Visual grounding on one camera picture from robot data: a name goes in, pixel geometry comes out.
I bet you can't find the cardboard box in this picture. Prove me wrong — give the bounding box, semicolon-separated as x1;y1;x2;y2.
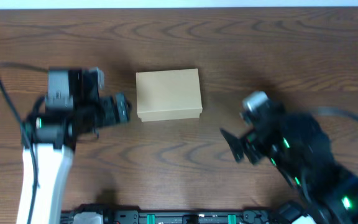
136;68;203;122

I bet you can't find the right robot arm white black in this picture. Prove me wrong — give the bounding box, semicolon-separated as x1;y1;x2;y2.
220;100;358;223

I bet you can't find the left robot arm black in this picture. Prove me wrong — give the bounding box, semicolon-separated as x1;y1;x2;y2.
16;68;131;223

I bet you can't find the black mounting rail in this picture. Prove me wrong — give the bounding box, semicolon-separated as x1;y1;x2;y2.
60;203;291;224

